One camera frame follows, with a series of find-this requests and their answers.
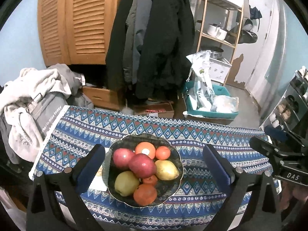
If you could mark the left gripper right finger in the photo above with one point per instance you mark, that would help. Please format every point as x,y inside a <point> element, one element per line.
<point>262,210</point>

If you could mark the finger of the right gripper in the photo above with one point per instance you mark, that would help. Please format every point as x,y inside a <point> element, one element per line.
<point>265,148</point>

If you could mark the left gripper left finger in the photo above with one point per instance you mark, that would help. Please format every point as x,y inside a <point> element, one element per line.
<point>44,212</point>

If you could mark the yellow pear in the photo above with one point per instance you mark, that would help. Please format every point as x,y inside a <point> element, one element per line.
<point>166,170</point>

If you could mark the yellow green apple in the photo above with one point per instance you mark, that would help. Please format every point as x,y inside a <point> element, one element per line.
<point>126,183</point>

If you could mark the large orange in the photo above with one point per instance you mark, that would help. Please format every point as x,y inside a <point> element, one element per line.
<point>145,194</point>

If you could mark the orange fruit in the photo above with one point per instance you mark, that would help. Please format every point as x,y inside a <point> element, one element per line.
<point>146,148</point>

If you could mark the big dark red apple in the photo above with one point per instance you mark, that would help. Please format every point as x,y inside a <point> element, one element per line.
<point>142,166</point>

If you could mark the small red apple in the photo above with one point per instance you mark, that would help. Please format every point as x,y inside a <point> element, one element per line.
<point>122,157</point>

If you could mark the person's right hand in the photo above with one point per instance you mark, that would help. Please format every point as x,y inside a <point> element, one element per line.
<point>290,191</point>

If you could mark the grey shoe rack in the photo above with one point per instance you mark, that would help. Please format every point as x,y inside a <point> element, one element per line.
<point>290,113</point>

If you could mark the clear plastic bag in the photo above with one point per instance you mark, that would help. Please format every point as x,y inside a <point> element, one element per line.
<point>225,104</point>

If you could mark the dark glass fruit bowl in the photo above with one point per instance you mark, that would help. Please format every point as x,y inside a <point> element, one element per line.
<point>165,189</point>

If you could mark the teal plastic bin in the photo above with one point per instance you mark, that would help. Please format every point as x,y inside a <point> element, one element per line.
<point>191,103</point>

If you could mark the white printed plastic bag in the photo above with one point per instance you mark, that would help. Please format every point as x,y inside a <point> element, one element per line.
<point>203,88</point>

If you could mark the white patterned box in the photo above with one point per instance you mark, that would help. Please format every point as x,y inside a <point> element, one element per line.
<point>219,69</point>

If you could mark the cardboard box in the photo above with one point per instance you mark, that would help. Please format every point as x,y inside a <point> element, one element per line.
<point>162,110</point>

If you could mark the white grey clothes pile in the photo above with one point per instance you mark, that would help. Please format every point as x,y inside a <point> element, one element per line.
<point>31,103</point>

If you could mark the wooden shelf rack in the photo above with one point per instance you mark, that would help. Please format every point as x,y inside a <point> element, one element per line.
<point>228,14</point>

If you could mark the white cooking pot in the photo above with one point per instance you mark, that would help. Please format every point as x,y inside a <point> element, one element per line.
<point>216,31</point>

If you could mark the wooden drawer box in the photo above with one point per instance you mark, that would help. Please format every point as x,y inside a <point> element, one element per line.
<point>104,98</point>

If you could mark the dark hanging coats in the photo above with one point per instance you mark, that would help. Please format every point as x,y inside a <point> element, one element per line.
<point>148,49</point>

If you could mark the wooden louvered wardrobe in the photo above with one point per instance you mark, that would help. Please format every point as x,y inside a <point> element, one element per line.
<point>75,31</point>

